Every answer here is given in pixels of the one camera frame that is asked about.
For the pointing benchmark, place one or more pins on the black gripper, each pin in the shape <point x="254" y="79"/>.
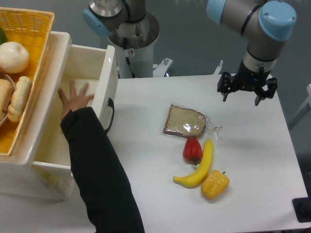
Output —
<point x="248" y="79"/>

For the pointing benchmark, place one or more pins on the bagged bread slice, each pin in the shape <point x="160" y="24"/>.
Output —
<point x="189" y="123"/>

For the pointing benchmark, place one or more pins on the red bell pepper toy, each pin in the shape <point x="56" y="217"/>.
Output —
<point x="192" y="151"/>

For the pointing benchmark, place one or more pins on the yellow bell pepper toy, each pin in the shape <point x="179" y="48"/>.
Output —
<point x="215" y="184"/>

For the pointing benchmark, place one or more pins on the yellow banana toy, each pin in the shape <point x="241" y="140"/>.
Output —
<point x="201" y="173"/>

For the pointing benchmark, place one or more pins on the white drawer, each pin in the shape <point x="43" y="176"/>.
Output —
<point x="98" y="67"/>

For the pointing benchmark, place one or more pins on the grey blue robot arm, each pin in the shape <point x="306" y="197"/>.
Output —
<point x="267" y="25"/>

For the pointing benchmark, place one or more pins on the black sleeved forearm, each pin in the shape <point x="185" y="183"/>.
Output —
<point x="102" y="181"/>

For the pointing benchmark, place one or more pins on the white drawer cabinet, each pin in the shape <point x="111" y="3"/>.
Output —
<point x="29" y="171"/>

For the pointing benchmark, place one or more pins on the person's hand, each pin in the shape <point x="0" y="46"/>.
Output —
<point x="75" y="100"/>

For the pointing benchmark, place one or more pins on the black device at edge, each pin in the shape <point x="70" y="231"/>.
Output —
<point x="302" y="208"/>

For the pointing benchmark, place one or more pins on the beige bread roll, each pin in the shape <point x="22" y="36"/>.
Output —
<point x="19" y="98"/>

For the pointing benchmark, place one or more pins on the yellow wicker basket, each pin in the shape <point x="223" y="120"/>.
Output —
<point x="31" y="28"/>

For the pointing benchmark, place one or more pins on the white round bun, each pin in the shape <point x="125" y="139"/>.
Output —
<point x="14" y="58"/>

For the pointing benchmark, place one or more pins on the brown bread loaf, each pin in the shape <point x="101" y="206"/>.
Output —
<point x="6" y="90"/>

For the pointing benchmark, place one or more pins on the grey bowl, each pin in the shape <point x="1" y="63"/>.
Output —
<point x="7" y="78"/>

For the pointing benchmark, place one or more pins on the green vegetable toy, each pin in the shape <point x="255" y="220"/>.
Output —
<point x="3" y="38"/>

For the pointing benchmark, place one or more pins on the white frame at right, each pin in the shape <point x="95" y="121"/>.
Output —
<point x="301" y="111"/>

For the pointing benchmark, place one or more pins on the black top drawer handle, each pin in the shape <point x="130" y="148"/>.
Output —
<point x="111" y="106"/>

